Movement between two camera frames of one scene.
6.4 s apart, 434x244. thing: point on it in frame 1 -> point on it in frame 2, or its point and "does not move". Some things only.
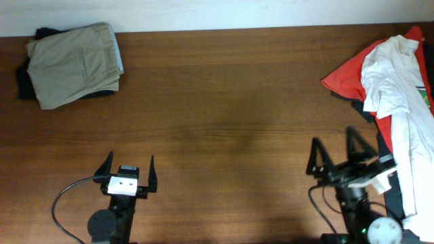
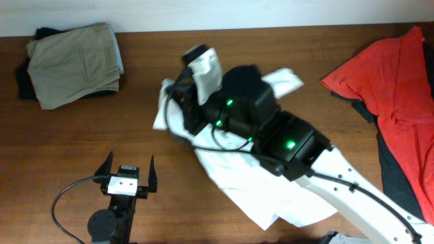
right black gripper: [342, 175] -> [186, 91]
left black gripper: [142, 191] does not move
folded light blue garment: [117, 48] does not move
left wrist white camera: [123, 186] does not move
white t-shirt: [395, 87] -> [266, 195]
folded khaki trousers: [69, 65] does not move
